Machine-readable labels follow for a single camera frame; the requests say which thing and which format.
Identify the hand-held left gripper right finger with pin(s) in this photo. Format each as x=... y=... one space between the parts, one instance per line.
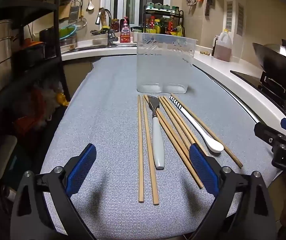
x=203 y=170

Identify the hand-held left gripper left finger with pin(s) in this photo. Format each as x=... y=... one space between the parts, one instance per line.
x=80 y=170

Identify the row of wooden chopsticks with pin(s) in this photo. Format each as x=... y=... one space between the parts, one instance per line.
x=140 y=155

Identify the clear plastic container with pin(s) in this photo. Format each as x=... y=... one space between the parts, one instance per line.
x=164 y=65

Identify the black gas stove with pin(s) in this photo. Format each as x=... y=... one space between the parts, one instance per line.
x=270 y=90

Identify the black wok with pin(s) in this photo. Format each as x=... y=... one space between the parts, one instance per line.
x=275 y=67

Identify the yellow plastic bag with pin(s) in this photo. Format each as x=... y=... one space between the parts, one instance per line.
x=63 y=99

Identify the steel wok lid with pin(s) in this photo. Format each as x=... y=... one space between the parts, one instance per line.
x=285 y=52

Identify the plastic cooking oil jug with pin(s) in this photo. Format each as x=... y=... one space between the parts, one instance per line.
x=223 y=48

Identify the small nuts on counter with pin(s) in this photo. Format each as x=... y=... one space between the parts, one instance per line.
x=204 y=53

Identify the dark bottle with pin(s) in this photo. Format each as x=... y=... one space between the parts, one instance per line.
x=215 y=45

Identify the stainless steel sink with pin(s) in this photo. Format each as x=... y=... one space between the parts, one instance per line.
x=88 y=48

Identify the steel basin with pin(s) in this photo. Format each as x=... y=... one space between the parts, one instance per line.
x=68 y=42

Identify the green plastic colander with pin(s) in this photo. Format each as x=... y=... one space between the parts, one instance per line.
x=66 y=32

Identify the sponge holder on faucet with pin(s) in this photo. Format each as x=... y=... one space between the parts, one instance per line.
x=99 y=32

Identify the chrome kitchen faucet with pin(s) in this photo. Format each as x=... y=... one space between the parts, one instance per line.
x=110 y=33

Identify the black storage shelf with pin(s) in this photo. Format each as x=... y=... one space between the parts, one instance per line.
x=56 y=30

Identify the white lidded jar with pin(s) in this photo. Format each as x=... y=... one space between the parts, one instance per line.
x=135 y=37

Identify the hanging cleaver knife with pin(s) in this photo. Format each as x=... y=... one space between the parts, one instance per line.
x=209 y=2

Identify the red dish soap bottle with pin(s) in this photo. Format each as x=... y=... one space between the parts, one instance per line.
x=125 y=32

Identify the red chili jar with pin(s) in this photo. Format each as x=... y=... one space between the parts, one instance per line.
x=115 y=26

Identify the hanging mesh strainer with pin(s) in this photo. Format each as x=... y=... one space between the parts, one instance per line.
x=82 y=21

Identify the black rack of condiment bottles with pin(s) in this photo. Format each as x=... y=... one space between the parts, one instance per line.
x=163 y=25

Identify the metal grater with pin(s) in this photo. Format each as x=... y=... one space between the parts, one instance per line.
x=73 y=12

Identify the white hanging ladle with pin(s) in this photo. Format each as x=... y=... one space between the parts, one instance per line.
x=90 y=5

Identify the kitchen window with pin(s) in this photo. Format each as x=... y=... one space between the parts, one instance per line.
x=133 y=0

